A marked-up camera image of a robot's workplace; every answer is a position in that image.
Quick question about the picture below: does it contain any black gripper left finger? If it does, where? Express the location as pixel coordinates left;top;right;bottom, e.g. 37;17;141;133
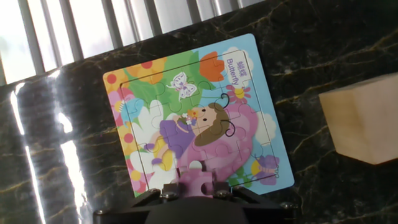
92;182;185;224

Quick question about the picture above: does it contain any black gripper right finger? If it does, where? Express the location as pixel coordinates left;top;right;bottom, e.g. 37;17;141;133
212;182;299;224

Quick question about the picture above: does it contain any pink jigsaw puzzle piece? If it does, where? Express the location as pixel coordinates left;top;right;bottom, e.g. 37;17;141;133
177;160;218;198

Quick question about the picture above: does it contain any colourful butterfly puzzle board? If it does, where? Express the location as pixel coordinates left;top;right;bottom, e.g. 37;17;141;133
102;33;295;198

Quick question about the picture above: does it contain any plain wooden block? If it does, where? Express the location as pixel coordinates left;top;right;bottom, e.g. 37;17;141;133
318;72;398;166

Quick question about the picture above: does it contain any black marble pattern mat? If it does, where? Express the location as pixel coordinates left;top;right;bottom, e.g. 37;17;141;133
0;0;398;224

